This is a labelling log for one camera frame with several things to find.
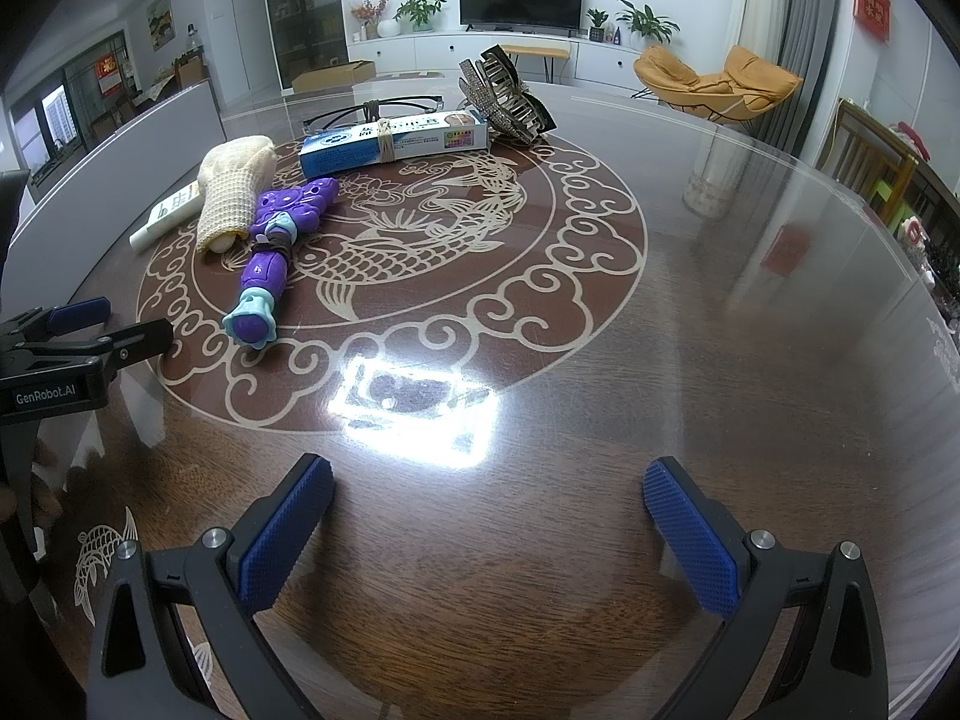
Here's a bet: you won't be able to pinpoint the black frame eyeglasses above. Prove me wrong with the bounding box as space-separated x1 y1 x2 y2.
302 94 444 137

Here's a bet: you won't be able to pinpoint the potted green plant right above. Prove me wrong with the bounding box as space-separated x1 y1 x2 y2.
617 0 680 44

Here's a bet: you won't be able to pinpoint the red wall decoration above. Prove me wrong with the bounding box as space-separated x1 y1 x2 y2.
853 0 892 43

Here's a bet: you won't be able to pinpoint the white sunscreen tube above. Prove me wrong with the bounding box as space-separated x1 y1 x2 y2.
128 181 203 252

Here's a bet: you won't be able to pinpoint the red flower vase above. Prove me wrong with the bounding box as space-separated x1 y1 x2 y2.
350 0 389 41

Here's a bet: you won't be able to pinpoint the yellow lounge chair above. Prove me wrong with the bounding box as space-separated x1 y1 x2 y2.
633 44 802 124

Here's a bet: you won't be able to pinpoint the potted green plant left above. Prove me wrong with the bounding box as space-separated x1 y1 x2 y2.
394 0 448 31

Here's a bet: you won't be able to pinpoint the wooden bench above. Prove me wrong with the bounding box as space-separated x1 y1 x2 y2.
501 44 571 83

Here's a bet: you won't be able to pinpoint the grey storage bin wall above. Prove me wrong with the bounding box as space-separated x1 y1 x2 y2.
2 82 224 316

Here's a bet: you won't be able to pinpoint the blue white toothpaste box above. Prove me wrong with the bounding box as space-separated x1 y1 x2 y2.
299 109 490 181

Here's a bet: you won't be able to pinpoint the cream mesh bath glove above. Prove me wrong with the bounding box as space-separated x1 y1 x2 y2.
195 135 277 255

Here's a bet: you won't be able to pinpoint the purple toy gun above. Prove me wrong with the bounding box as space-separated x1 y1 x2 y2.
221 177 338 349

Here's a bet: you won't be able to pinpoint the dark glass display cabinet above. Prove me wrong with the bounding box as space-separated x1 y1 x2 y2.
265 0 348 91

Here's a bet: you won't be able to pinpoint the white tv cabinet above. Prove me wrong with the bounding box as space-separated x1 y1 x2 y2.
344 31 648 90

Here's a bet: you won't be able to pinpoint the potted green plant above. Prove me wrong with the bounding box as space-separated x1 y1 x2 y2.
617 0 680 44
394 0 448 31

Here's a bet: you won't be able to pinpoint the grey white curtain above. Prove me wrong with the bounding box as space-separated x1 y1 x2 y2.
726 0 839 156

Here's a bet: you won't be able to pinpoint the wooden dining chair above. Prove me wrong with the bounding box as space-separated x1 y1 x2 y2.
815 99 919 224

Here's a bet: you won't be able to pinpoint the cardboard box on floor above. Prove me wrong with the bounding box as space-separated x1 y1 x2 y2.
291 60 376 94

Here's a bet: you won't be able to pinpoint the small potted plant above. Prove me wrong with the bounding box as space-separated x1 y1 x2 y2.
586 7 608 43

